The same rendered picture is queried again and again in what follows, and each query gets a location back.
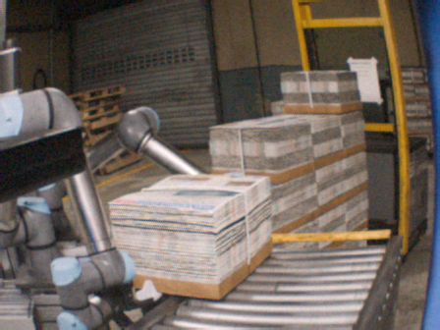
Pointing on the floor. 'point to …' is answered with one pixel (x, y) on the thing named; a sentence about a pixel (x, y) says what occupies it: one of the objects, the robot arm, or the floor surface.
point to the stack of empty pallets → (97, 106)
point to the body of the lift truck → (379, 204)
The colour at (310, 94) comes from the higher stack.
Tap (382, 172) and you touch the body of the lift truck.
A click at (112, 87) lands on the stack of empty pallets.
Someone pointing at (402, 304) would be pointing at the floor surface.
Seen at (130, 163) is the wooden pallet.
